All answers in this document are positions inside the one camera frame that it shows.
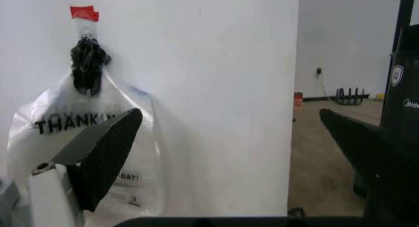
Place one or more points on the clear printed plastic garbage bag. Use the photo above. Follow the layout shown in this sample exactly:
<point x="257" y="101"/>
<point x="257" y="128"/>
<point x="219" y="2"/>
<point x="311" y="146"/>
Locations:
<point x="78" y="129"/>

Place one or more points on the black wall plug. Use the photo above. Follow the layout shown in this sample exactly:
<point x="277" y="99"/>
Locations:
<point x="319" y="71"/>

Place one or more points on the black rack with prongs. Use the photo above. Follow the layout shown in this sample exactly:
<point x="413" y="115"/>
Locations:
<point x="350" y="95"/>

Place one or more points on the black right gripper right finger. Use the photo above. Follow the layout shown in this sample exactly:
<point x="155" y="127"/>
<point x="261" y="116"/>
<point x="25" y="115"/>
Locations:
<point x="366" y="148"/>

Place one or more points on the tall black appliance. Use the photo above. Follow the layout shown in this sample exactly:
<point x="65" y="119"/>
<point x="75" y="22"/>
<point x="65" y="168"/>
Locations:
<point x="403" y="65"/>

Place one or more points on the small yellow object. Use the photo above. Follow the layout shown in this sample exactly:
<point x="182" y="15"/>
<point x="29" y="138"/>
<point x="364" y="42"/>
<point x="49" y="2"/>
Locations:
<point x="379" y="96"/>

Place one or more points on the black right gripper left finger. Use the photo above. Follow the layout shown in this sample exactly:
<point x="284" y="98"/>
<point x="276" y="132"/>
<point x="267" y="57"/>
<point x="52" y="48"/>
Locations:
<point x="98" y="158"/>

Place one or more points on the red tape piece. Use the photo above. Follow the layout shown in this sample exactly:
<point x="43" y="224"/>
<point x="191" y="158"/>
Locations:
<point x="84" y="12"/>

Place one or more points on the clear wall hook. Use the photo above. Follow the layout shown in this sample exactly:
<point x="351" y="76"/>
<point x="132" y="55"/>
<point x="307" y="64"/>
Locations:
<point x="85" y="28"/>

